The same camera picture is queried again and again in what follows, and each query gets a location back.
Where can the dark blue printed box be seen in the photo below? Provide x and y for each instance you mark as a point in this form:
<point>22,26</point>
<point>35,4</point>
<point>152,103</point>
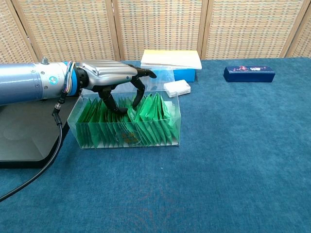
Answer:
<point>250,75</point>

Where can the small white box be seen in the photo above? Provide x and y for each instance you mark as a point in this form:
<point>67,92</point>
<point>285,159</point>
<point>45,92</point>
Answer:
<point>177,88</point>

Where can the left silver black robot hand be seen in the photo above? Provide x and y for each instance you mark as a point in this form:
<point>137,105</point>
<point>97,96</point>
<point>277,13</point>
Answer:
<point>107,72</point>

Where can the light blue box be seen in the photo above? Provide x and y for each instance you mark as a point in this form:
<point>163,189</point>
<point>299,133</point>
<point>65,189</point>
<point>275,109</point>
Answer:
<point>184,75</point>

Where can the clear plastic box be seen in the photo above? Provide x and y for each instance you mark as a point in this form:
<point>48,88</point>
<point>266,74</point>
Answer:
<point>176,126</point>

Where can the blue table cloth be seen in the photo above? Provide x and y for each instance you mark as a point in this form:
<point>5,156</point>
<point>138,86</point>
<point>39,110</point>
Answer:
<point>218,157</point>

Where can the rattan folding screen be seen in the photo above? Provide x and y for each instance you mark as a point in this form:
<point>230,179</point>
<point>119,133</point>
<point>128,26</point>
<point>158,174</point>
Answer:
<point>158,24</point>

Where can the black plastic tray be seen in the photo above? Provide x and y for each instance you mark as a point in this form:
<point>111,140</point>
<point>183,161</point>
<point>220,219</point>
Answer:
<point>24,140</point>

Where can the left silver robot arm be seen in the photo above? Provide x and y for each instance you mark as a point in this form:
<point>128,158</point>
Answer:
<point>24,82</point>

